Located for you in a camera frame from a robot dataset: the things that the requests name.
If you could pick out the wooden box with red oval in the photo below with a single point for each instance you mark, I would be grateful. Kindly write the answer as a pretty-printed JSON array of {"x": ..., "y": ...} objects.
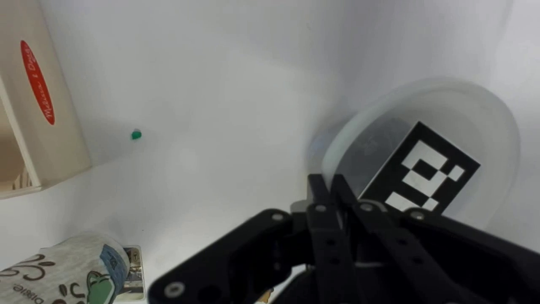
[{"x": 50, "y": 139}]

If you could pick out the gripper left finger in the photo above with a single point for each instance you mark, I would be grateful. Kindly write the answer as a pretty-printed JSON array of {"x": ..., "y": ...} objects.
[{"x": 236, "y": 253}]

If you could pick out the clear plastic container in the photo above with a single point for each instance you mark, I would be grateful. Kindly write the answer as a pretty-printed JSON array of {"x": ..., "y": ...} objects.
[{"x": 321, "y": 141}]

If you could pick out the small green pin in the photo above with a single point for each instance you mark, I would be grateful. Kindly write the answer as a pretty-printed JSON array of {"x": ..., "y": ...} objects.
[{"x": 136, "y": 134}]

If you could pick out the translucent lid with checkered marker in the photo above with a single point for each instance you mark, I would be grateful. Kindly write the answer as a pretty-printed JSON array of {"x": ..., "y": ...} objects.
[{"x": 455, "y": 114}]

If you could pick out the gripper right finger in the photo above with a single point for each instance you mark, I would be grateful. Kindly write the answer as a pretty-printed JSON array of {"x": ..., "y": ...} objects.
[{"x": 443, "y": 257}]

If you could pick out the printed paper cup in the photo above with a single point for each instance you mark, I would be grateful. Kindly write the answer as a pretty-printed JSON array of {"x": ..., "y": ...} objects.
[{"x": 63, "y": 270}]

